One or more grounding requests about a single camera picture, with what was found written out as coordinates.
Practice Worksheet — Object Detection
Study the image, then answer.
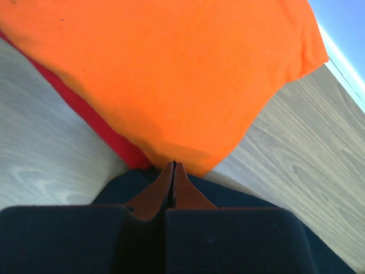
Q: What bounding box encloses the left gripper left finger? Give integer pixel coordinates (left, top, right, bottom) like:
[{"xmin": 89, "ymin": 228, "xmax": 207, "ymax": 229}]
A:
[{"xmin": 1, "ymin": 163, "xmax": 174, "ymax": 273}]

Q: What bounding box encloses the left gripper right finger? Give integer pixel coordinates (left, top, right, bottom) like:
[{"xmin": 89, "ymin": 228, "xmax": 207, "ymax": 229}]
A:
[{"xmin": 165, "ymin": 163, "xmax": 317, "ymax": 273}]

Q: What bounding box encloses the red folded t shirt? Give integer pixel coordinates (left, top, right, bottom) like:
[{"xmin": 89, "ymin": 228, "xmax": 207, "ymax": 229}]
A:
[{"xmin": 1, "ymin": 33, "xmax": 152, "ymax": 169}]

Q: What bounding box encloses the orange folded t shirt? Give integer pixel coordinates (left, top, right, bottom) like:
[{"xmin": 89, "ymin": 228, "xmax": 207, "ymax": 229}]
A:
[{"xmin": 1, "ymin": 1, "xmax": 329, "ymax": 175}]

